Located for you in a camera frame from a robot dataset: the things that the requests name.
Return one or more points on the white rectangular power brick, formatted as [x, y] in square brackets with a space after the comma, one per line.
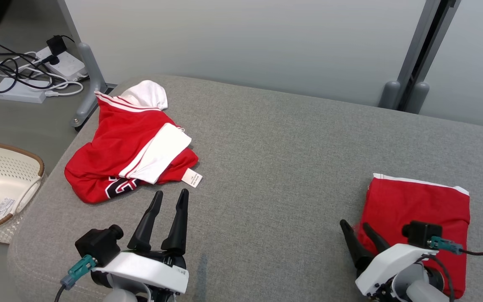
[19, 93]

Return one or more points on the red white Bulls jersey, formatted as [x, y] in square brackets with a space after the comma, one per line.
[115, 138]

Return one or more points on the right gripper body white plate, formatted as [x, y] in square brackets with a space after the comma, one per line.
[392, 264]

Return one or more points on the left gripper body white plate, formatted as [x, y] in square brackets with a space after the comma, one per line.
[149, 270]

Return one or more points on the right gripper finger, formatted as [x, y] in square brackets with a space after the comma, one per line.
[357, 251]
[376, 243]

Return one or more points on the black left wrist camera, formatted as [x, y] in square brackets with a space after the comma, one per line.
[97, 247]

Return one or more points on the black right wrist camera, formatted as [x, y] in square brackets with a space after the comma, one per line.
[424, 233]

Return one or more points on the grey fabric sofa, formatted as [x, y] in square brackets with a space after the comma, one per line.
[275, 167]

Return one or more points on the red shorts with white stripe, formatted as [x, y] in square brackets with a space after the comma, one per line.
[413, 201]

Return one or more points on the black power adapter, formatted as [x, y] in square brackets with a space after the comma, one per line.
[56, 45]

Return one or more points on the grey partition post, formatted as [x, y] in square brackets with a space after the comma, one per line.
[390, 94]

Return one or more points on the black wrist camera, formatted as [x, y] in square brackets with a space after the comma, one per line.
[424, 233]
[97, 247]

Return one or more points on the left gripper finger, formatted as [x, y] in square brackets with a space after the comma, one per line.
[147, 226]
[178, 226]

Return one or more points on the grey metal support leg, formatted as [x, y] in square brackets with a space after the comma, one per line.
[92, 67]

